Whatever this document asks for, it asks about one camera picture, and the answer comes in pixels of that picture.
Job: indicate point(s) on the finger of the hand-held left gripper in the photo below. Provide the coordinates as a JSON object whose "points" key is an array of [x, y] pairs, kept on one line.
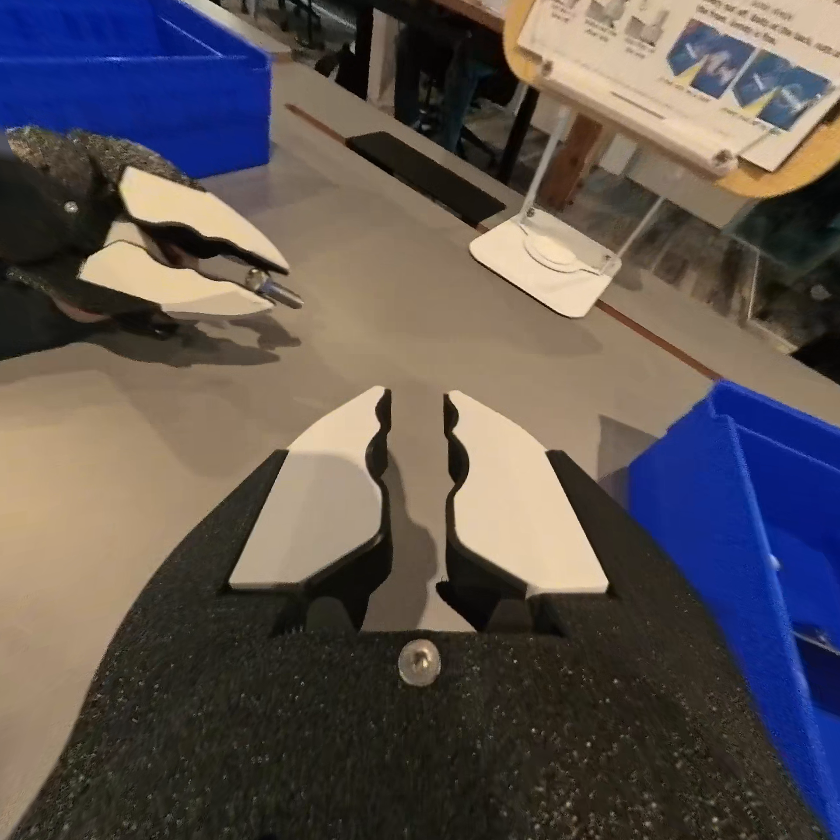
{"points": [[197, 210], [170, 289]]}

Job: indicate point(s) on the white sign stand base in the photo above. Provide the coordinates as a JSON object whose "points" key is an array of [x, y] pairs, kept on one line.
{"points": [[544, 262]]}

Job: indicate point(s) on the yellow-framed sign board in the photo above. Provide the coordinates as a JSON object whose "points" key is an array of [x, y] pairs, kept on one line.
{"points": [[787, 177]]}

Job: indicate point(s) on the person's left forearm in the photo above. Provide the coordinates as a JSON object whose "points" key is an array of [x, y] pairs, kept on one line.
{"points": [[39, 334]]}

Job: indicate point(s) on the person's left hand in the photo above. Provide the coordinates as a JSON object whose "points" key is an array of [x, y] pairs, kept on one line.
{"points": [[85, 313]]}

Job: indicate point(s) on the black table pad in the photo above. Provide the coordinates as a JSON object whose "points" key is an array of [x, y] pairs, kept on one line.
{"points": [[426, 177]]}

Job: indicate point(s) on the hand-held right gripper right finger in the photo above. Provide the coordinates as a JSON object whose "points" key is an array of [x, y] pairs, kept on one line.
{"points": [[525, 512]]}

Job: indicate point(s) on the printed instruction sheet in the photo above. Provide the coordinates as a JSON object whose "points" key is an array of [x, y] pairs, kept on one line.
{"points": [[656, 59]]}

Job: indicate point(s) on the blue plastic bin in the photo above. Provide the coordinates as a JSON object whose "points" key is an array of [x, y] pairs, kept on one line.
{"points": [[709, 525], [131, 98]]}

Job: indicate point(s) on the silver hex bolt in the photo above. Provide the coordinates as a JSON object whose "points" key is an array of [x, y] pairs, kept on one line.
{"points": [[285, 296]]}

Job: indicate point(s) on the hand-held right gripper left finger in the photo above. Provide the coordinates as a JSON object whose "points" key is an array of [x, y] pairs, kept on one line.
{"points": [[315, 505]]}

